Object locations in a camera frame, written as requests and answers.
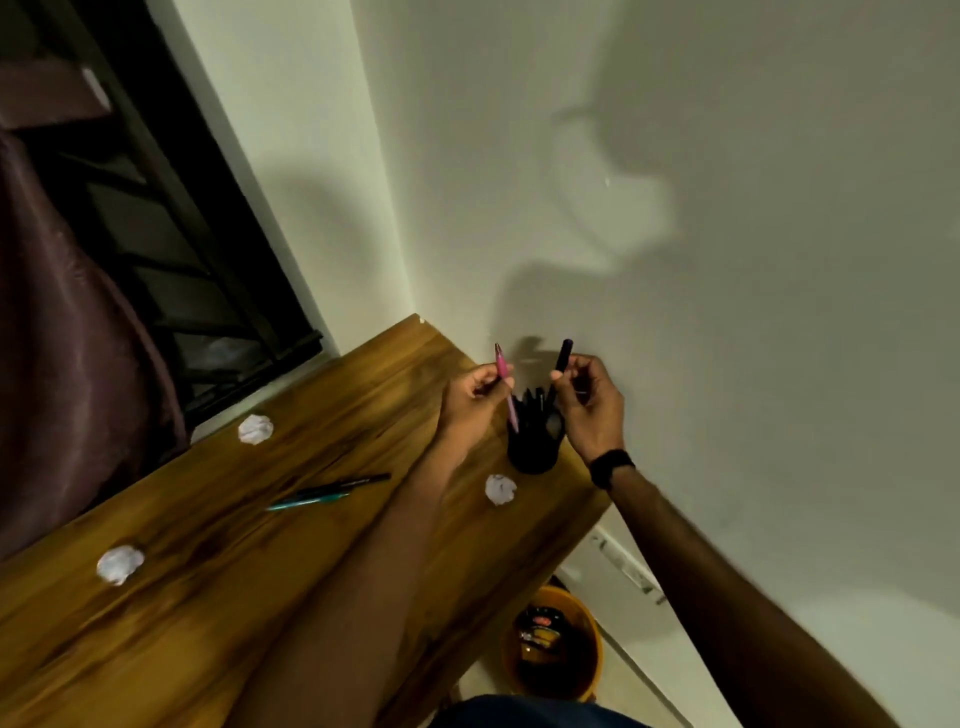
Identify thin black pen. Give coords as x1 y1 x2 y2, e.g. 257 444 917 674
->
315 471 393 496

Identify black wrist band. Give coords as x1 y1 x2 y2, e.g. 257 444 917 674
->
587 448 637 493

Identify pink pen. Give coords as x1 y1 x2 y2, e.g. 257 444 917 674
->
493 342 521 435

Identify black marker pen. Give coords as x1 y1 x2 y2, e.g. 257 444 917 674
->
545 339 575 412

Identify person's blue shorts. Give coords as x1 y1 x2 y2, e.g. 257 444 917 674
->
441 693 650 728

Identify person's right hand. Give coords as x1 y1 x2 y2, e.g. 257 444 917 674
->
550 354 627 468

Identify black window grille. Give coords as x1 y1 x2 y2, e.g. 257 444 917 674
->
0 0 325 432

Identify dark jar with label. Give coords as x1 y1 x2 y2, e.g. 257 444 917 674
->
516 604 573 667

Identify person's left forearm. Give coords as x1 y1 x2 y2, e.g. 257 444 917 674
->
225 438 481 728

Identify person's left hand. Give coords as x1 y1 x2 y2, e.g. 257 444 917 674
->
438 362 519 453

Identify maroon curtain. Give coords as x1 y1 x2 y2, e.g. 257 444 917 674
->
0 126 190 564

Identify white wall socket strip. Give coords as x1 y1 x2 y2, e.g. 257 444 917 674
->
589 525 670 607

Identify black pen holder cup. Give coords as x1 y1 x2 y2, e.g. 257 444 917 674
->
506 396 567 476

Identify person's right forearm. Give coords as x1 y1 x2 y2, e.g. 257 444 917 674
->
606 466 901 728

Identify orange plastic bucket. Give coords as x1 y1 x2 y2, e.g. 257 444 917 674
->
500 585 606 704

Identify teal pen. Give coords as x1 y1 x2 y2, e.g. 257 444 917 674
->
265 483 355 513

